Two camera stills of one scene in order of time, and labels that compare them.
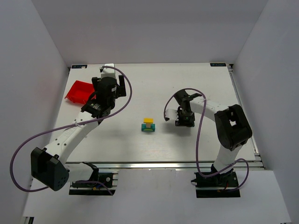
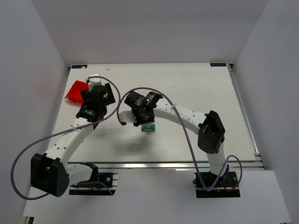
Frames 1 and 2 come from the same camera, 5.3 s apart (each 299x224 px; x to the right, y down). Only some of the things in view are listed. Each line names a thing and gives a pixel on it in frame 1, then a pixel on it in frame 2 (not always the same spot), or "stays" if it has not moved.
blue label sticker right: x=218 y=64 stays
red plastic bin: x=80 y=92 stays
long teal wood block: x=153 y=127 stays
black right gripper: x=184 y=123 to x=145 y=121
